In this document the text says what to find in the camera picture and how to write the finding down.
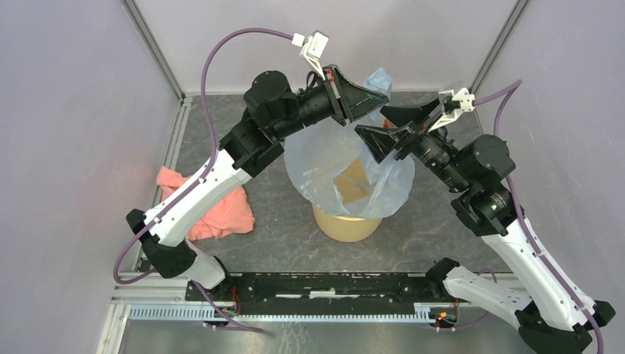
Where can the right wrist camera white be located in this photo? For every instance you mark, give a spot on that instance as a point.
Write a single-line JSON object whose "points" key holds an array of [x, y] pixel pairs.
{"points": [[452, 104]]}

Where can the white slotted cable duct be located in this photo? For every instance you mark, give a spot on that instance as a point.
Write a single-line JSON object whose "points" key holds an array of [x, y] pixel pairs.
{"points": [[206, 313]]}

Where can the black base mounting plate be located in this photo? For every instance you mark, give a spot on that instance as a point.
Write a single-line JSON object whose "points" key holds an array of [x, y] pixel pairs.
{"points": [[329, 293]]}

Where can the yellow plastic trash bin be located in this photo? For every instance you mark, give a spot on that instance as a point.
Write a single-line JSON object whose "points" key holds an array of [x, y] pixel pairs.
{"points": [[351, 185]]}

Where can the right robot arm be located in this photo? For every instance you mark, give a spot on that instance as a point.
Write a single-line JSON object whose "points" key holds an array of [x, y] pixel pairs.
{"points": [[552, 315]]}

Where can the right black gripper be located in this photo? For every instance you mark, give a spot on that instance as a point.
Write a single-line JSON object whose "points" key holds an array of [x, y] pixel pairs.
{"points": [[380, 141]]}

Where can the translucent blue plastic trash bag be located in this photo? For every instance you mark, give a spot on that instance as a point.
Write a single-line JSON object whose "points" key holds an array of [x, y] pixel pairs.
{"points": [[333, 169]]}

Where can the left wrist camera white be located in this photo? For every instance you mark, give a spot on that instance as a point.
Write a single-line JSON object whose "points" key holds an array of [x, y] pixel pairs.
{"points": [[311, 49]]}

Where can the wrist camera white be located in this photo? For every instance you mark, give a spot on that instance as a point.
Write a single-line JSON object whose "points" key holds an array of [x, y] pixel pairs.
{"points": [[452, 104], [311, 49]]}

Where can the pink cloth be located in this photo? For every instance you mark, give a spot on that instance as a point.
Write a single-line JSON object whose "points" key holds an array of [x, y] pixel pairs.
{"points": [[231, 215]]}

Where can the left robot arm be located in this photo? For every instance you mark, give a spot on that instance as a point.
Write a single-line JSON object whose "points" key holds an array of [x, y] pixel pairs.
{"points": [[273, 112]]}

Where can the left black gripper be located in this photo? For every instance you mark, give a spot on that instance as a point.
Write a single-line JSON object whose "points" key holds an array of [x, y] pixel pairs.
{"points": [[348, 101]]}

